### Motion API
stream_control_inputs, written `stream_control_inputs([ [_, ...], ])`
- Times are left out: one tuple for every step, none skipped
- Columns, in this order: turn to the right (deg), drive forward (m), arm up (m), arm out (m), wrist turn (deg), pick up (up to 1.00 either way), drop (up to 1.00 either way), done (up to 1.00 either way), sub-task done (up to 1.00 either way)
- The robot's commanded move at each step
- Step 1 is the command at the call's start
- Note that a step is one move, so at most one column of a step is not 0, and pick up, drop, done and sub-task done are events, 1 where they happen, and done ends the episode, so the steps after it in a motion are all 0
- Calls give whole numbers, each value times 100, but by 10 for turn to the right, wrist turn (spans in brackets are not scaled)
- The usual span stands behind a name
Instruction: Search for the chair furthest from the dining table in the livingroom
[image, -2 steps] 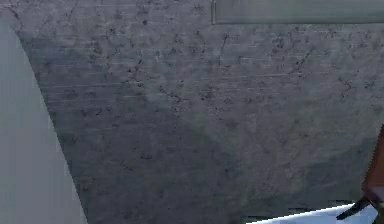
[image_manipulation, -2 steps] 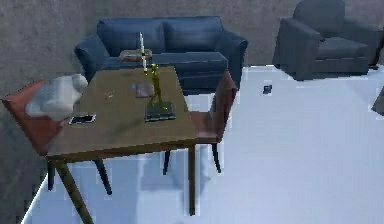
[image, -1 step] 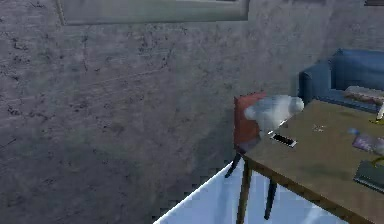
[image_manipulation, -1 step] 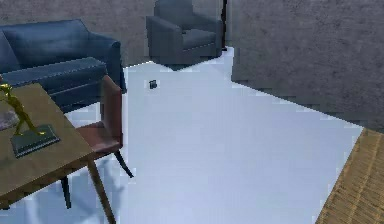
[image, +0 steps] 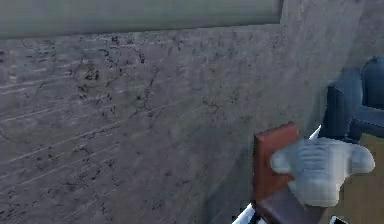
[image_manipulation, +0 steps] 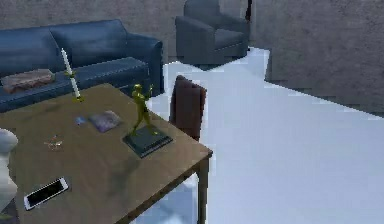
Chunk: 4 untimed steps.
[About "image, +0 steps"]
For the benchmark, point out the red-brown wooden side table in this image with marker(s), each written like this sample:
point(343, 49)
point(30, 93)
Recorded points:
point(270, 166)

